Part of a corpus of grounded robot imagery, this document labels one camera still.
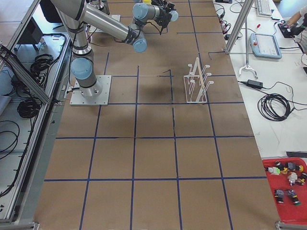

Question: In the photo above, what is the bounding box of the black power adapter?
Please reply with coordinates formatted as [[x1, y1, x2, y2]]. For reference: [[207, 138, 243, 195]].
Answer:
[[247, 80, 263, 89]]

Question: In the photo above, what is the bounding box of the green handled reacher grabber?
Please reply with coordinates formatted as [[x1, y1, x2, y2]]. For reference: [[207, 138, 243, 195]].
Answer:
[[238, 0, 259, 80]]

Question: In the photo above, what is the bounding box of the white keyboard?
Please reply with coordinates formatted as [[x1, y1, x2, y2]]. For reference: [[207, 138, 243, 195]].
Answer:
[[255, 0, 272, 17]]

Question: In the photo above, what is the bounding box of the coiled black cable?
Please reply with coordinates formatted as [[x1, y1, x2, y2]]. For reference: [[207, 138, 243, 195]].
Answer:
[[258, 93, 295, 122]]

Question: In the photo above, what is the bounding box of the person in white shirt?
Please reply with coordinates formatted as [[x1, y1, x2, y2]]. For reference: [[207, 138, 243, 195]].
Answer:
[[286, 6, 307, 53]]

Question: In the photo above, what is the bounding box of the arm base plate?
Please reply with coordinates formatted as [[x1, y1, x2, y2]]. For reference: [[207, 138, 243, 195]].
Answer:
[[70, 75, 112, 106]]

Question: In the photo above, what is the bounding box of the aluminium frame post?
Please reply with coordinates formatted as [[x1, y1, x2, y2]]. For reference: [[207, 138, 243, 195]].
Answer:
[[224, 0, 254, 54]]

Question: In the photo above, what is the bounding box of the white wire cup rack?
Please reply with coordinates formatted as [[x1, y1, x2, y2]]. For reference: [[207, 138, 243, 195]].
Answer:
[[183, 57, 214, 104]]

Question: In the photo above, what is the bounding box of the teach pendant tablet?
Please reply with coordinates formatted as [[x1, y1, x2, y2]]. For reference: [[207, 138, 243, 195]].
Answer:
[[249, 33, 282, 59]]

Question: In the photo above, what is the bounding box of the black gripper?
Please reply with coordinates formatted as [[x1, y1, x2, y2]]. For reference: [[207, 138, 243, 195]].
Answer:
[[153, 0, 177, 25]]

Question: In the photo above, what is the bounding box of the red parts bin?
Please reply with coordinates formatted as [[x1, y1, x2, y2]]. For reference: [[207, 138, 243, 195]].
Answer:
[[262, 158, 307, 225]]

